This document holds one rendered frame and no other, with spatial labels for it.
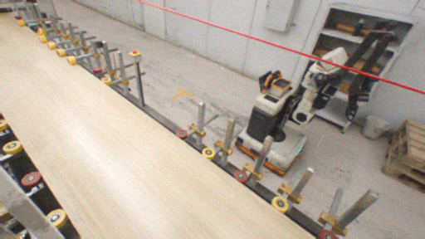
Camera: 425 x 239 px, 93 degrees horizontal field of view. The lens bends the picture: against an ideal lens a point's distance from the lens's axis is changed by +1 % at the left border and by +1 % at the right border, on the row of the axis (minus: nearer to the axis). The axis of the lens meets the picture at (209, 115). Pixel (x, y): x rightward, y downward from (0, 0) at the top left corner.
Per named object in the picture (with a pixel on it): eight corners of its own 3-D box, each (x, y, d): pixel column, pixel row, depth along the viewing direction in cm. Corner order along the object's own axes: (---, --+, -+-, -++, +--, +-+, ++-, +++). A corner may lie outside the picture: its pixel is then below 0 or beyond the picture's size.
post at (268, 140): (250, 182, 143) (268, 134, 114) (254, 186, 142) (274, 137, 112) (247, 186, 141) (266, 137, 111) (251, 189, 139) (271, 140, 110)
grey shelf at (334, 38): (296, 97, 369) (337, 1, 273) (349, 120, 328) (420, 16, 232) (286, 107, 341) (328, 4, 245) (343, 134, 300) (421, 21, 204)
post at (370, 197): (323, 232, 119) (371, 187, 90) (329, 236, 118) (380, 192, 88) (321, 237, 117) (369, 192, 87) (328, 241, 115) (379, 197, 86)
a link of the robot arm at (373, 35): (374, 23, 132) (373, 26, 125) (397, 32, 127) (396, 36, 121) (329, 78, 163) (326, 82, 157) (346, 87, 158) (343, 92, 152)
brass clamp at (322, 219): (319, 213, 116) (324, 209, 113) (344, 230, 110) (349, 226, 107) (316, 221, 113) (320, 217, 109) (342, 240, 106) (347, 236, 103)
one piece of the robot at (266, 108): (241, 140, 246) (258, 79, 194) (263, 120, 280) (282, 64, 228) (266, 155, 230) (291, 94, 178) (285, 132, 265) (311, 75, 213)
